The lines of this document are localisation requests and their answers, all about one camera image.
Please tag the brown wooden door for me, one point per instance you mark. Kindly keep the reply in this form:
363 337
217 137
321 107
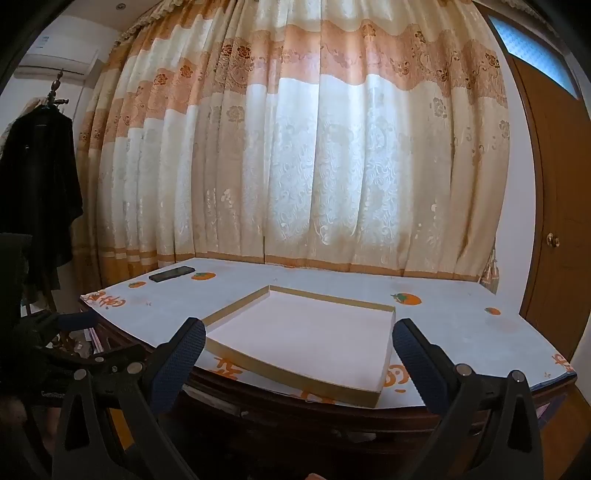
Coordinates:
554 184

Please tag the cream and orange floral curtain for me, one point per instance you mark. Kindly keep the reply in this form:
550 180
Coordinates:
323 161

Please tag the frosted transom window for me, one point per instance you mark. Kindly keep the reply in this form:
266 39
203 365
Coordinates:
535 50

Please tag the wooden coat rack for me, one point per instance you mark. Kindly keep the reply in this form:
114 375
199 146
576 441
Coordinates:
57 87

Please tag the black remote control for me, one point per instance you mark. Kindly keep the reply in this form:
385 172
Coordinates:
171 274

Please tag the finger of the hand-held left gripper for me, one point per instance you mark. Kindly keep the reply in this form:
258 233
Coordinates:
106 357
78 321

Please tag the curtain tieback tassel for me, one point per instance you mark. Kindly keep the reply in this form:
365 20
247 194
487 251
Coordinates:
489 272

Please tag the white shallow box gold edge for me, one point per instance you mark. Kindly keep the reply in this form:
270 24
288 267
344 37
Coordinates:
304 332

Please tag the black coat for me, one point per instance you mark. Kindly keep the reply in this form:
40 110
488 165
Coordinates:
37 184

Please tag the brass door knob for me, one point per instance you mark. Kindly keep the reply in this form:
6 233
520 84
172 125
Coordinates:
553 240

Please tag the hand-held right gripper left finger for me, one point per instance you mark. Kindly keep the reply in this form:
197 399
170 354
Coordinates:
180 364

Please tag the white wall air conditioner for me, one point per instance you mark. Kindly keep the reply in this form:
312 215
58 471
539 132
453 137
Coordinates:
60 55

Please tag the dark wooden table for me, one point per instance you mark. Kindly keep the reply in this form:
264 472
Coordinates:
277 424

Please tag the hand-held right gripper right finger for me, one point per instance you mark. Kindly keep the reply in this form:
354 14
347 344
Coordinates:
418 364

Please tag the beige quilted garment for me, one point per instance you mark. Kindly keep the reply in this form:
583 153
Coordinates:
30 104

